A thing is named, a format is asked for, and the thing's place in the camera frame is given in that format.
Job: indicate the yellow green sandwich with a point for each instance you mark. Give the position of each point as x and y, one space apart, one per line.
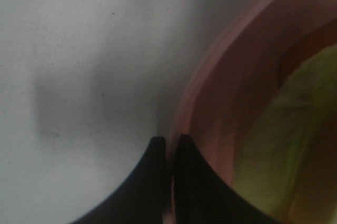
272 155

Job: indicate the pink round plate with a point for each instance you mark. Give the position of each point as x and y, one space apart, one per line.
241 73

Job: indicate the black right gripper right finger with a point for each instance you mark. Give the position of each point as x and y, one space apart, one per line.
201 196

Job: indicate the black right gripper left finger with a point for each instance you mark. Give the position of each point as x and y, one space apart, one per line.
142 195

